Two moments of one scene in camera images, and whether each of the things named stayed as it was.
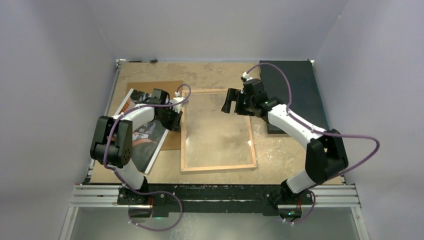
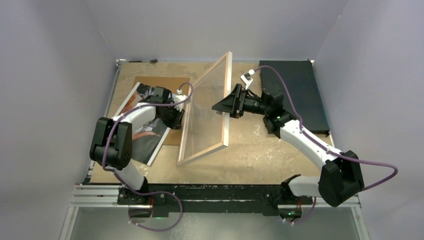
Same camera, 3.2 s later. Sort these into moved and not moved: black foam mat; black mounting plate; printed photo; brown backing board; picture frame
Moved: picture frame; printed photo; brown backing board
Not moved: black foam mat; black mounting plate
